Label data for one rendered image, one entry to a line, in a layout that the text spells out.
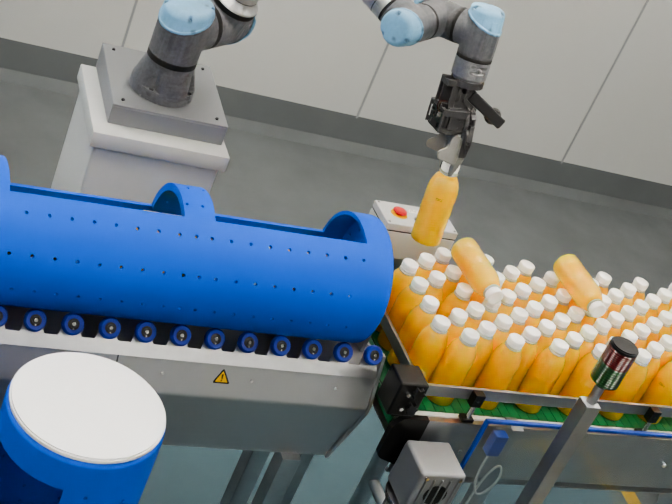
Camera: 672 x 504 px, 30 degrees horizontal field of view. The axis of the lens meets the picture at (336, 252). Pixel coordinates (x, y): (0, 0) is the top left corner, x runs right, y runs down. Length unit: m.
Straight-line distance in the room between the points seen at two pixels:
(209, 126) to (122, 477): 1.00
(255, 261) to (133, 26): 3.05
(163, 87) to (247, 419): 0.77
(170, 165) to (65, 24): 2.59
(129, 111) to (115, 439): 0.92
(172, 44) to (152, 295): 0.64
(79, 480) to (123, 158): 0.93
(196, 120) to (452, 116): 0.62
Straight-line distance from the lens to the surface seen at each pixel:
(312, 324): 2.62
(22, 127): 5.13
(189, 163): 2.88
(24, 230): 2.36
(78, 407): 2.23
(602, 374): 2.68
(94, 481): 2.17
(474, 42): 2.58
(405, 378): 2.69
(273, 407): 2.75
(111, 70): 2.96
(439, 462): 2.76
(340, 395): 2.79
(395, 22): 2.49
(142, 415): 2.26
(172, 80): 2.87
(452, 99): 2.62
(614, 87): 6.31
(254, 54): 5.60
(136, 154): 2.85
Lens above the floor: 2.47
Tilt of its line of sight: 29 degrees down
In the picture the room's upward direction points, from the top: 24 degrees clockwise
